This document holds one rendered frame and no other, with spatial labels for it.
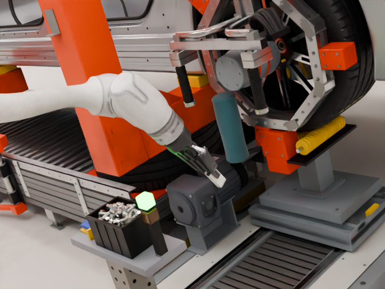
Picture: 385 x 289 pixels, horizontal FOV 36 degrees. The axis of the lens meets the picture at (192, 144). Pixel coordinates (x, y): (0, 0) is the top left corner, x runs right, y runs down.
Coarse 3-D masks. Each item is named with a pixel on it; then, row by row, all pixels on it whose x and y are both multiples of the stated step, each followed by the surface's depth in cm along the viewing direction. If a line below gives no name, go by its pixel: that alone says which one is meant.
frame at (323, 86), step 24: (216, 0) 213; (288, 0) 191; (216, 24) 225; (312, 24) 188; (312, 48) 192; (312, 72) 196; (240, 96) 232; (312, 96) 201; (264, 120) 222; (288, 120) 213
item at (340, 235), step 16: (384, 192) 245; (256, 208) 259; (272, 208) 252; (368, 208) 237; (384, 208) 235; (256, 224) 256; (272, 224) 249; (288, 224) 241; (304, 224) 234; (320, 224) 235; (336, 224) 229; (352, 224) 225; (368, 224) 228; (320, 240) 232; (336, 240) 226; (352, 240) 221
